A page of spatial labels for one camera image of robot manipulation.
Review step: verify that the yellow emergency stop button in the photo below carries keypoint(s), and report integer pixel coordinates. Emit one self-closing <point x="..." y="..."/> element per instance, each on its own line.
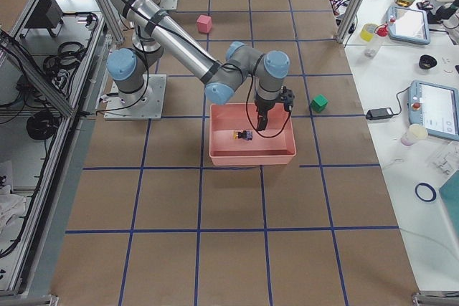
<point x="243" y="135"/>

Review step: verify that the teal box corner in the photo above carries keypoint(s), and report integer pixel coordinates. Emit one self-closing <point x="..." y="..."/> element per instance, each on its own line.
<point x="449" y="195"/>

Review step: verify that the black power adapter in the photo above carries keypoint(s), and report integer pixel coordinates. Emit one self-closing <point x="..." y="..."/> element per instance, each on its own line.
<point x="379" y="113"/>

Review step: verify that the lower teach pendant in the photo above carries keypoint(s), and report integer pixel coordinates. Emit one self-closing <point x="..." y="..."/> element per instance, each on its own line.
<point x="435" y="107"/>

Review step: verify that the red capped squeeze bottle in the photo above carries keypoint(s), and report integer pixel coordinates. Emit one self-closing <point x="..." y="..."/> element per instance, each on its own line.
<point x="378" y="38"/>

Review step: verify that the pink plastic bin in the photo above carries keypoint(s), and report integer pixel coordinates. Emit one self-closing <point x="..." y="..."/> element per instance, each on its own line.
<point x="233" y="141"/>

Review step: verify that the upper teach pendant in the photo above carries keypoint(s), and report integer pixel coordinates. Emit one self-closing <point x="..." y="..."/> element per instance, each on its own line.
<point x="408" y="25"/>

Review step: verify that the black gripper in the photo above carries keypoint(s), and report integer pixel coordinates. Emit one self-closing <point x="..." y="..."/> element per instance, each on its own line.
<point x="263" y="108"/>

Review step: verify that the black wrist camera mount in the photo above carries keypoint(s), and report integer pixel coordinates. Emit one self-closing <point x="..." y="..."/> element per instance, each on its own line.
<point x="287" y="98"/>

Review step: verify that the pink cube near centre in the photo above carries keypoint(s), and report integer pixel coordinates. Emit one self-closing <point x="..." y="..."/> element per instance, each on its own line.
<point x="204" y="24"/>

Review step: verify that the white paper cup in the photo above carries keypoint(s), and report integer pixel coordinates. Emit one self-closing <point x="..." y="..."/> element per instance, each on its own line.
<point x="414" y="134"/>

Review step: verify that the teach pendant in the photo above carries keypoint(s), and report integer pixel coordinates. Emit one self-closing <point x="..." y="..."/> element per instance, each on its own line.
<point x="408" y="25"/>
<point x="435" y="107"/>

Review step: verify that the green cube near bin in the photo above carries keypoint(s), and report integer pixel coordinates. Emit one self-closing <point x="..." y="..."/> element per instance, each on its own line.
<point x="319" y="103"/>

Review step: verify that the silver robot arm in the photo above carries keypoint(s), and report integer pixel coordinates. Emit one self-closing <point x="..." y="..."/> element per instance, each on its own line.
<point x="220" y="79"/>

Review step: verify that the yellow tape roll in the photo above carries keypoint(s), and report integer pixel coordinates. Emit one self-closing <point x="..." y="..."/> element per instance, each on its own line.
<point x="367" y="31"/>

